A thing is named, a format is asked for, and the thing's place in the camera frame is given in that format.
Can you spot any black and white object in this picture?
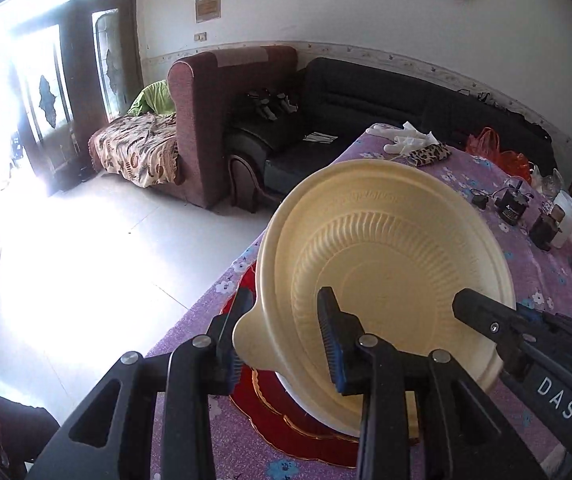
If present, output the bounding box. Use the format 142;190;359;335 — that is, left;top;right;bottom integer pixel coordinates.
243;89;300;122

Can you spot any purple floral tablecloth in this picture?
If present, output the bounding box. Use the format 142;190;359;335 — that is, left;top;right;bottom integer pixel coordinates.
148;127;572;480

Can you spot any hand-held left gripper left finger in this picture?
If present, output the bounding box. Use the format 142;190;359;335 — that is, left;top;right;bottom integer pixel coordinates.
26;287;255;480

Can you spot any patterned blanket daybed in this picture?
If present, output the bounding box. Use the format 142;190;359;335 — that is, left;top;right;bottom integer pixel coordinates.
88;111;179;188

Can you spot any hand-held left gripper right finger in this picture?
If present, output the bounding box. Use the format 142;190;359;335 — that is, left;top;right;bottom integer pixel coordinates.
316;286;549;480

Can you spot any black sofa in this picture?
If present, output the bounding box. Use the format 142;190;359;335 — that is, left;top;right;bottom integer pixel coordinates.
223;57;554;208

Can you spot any wooden glass door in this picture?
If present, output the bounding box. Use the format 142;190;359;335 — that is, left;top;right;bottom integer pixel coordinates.
61;0;143;186

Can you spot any red mesh bag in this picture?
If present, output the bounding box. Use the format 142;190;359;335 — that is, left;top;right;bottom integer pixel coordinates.
496;152;534;184

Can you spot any leopard print pouch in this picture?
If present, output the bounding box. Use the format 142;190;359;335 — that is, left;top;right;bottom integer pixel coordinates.
406;142;452;167

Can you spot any person's dark trouser leg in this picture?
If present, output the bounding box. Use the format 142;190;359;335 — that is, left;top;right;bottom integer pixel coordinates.
0;375;62;480

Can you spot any tall white cup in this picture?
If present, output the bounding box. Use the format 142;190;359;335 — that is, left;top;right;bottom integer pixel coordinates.
550;191;572;248

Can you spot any wall plaque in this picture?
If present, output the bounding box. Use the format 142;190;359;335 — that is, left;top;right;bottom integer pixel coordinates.
195;0;223;24

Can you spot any cream plastic bowl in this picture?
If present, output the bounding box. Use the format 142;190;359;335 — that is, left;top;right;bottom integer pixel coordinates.
232;159;516;438

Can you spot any black motor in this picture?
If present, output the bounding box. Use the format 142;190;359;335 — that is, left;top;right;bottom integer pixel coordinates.
496;182;531;226

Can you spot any green cloth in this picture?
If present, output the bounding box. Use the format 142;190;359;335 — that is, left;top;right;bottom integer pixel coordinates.
127;80;177;117

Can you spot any white glove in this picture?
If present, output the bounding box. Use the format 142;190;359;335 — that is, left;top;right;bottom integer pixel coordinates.
366;122;407;137
383;122;440;156

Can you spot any maroon armchair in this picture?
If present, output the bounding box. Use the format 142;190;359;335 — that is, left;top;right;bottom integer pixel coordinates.
167;45;299;211

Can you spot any brown cylindrical device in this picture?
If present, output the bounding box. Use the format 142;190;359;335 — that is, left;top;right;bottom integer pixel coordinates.
530;207;564;252

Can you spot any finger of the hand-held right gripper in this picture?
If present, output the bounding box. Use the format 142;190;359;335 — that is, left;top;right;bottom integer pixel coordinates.
453;288;536;373
516;301;572;361

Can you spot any clear glass jar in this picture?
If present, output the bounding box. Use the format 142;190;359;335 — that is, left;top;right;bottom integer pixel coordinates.
530;162;565;196

